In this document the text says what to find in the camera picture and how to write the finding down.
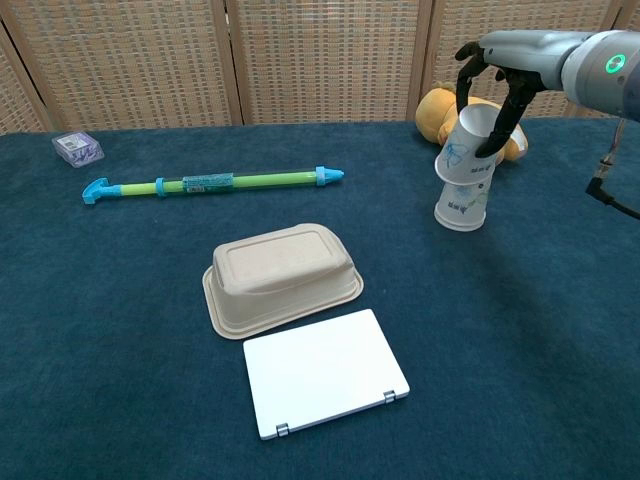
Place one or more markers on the woven bamboo folding screen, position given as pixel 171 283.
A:
pixel 325 55

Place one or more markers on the clear plastic box purple contents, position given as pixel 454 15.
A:
pixel 77 149

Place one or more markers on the yellow plush toy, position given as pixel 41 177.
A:
pixel 435 115

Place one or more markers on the green blue toy water pump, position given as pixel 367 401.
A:
pixel 270 179

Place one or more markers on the white flat hinged case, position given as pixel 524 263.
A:
pixel 320 375

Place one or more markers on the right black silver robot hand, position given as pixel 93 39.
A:
pixel 530 55

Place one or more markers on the paper cup blue flower print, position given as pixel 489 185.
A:
pixel 462 150

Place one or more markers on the dark blue felt table cover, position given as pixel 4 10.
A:
pixel 100 325

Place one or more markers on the paper cup green flower print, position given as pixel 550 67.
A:
pixel 460 200

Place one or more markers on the beige pulp food container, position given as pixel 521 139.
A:
pixel 280 270

